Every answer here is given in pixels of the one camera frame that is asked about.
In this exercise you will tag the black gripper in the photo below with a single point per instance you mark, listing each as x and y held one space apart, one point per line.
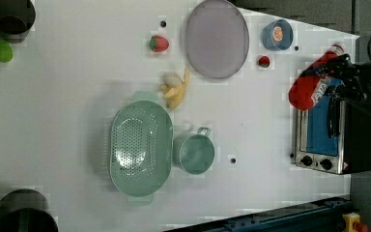
355 78

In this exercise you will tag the red felt ketchup bottle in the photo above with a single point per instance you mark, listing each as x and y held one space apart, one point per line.
307 91

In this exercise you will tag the blue bowl with orange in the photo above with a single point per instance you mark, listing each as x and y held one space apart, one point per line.
277 35

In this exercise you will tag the black toaster oven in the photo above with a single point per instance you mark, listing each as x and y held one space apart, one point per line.
334 136

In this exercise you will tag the small felt strawberry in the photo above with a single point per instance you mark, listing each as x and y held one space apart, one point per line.
264 61

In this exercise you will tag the grey round plate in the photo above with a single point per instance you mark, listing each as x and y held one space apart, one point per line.
216 39

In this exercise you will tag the yellow emergency stop button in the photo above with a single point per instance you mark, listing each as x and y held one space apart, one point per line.
353 223

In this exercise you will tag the yellow felt banana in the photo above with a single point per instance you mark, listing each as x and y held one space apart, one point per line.
174 88

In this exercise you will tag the green mug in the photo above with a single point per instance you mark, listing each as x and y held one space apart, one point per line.
194 151

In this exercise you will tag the large felt strawberry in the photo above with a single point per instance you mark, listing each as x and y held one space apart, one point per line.
158 43

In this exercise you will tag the black cylinder upper left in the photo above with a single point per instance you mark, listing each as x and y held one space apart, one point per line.
16 16

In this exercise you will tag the black cylinder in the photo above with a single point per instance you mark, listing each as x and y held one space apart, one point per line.
26 210
16 16

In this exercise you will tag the green lime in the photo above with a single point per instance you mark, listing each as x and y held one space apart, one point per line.
6 52

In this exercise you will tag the black cylinder lower left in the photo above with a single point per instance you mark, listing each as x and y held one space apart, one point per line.
26 210

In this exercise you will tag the blue aluminium frame rail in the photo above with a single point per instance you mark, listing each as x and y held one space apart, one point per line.
317 216

